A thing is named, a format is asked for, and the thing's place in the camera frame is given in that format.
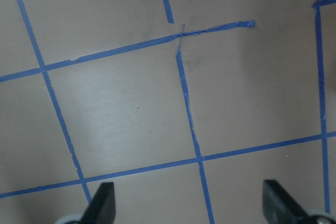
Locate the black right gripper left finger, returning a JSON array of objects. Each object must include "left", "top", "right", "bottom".
[{"left": 56, "top": 182, "right": 116, "bottom": 224}]

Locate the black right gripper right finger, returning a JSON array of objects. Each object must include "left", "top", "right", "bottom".
[{"left": 262, "top": 179, "right": 335, "bottom": 224}]

